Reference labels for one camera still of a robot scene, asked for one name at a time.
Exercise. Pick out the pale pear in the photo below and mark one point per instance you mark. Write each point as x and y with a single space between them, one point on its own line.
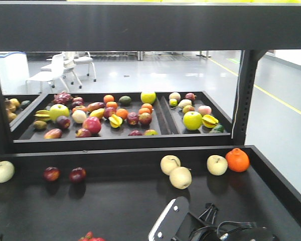
217 165
168 163
180 177
7 171

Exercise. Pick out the green apple tray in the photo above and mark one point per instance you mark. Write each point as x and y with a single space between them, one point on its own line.
192 120
58 110

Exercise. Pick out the large red apple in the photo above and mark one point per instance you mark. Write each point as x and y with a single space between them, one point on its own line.
92 124

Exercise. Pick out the green apple right tray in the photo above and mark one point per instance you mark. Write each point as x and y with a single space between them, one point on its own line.
192 120

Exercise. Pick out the dark red apple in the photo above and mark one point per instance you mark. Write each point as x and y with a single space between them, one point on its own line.
51 174
77 175

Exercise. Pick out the yellow green pomelo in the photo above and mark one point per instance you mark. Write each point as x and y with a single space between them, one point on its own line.
148 97

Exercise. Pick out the pale pear centre upper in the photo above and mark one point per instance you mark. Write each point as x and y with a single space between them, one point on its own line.
168 163

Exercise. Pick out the pale pear far left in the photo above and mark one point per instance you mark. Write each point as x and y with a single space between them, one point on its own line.
7 171

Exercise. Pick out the pale pear centre lower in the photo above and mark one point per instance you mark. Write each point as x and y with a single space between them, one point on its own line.
180 177

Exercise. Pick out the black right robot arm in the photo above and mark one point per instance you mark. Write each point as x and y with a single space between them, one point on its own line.
227 230

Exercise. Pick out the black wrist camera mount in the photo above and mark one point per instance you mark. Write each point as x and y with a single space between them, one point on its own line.
175 222

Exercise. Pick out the dark red apple left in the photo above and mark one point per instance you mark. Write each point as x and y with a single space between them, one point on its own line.
51 174

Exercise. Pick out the dark red apple right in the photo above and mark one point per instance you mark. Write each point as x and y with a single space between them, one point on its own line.
77 175

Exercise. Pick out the pale pear right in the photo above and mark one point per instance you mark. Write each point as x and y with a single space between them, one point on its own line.
217 165

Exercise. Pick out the white plastic chair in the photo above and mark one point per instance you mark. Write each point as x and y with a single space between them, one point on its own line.
56 72

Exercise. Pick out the orange tangerine with knob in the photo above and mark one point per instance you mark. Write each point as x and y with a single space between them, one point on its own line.
237 160

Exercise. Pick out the green apple left tray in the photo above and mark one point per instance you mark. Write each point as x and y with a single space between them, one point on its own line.
58 110

